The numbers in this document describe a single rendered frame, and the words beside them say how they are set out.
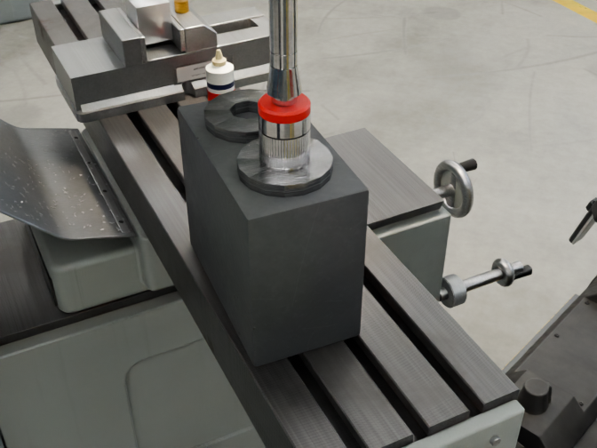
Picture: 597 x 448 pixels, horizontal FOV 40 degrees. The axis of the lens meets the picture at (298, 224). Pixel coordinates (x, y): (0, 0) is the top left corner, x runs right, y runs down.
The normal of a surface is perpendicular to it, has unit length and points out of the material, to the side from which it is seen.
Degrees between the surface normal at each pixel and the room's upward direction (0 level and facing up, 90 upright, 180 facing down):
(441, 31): 0
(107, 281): 90
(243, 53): 90
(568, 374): 0
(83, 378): 90
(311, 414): 0
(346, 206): 90
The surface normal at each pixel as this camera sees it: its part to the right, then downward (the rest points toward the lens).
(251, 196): 0.00, -0.80
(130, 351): 0.44, 0.54
